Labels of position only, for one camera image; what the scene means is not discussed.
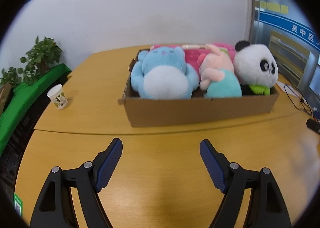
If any green label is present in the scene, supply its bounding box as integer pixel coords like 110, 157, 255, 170
14, 193, 23, 217

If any black cable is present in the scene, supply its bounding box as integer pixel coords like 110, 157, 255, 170
284, 83, 313, 115

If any light blue plush toy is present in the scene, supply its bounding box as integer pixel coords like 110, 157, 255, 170
130, 45, 200, 100

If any grey metal frame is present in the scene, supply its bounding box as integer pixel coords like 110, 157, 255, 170
299, 50, 318, 93

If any blue banner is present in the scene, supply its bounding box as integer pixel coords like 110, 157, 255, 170
259, 10, 320, 51

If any pink plush bear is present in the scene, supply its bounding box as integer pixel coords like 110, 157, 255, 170
184, 42, 237, 73

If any green cloth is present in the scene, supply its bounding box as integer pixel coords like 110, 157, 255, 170
0, 63, 72, 156

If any large green potted plant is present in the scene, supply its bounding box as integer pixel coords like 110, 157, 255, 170
20, 36, 63, 86

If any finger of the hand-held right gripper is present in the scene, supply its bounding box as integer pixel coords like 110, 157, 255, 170
306, 119, 320, 133

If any panda plush toy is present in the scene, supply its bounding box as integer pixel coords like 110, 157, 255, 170
234, 40, 279, 96

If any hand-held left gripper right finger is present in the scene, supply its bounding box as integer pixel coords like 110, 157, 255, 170
199, 139, 292, 228

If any brown cardboard box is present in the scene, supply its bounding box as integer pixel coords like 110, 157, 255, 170
118, 48, 280, 128

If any white paper sheet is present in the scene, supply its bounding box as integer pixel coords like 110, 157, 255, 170
275, 81, 303, 98

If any printed paper cup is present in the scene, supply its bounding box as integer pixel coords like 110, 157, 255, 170
47, 84, 68, 110

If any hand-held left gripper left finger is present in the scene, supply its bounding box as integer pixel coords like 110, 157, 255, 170
30, 138, 123, 228

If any small green potted plant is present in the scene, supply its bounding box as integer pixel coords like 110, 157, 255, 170
0, 67, 23, 89

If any pink pig plush toy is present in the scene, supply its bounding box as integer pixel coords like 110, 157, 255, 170
197, 44, 242, 98

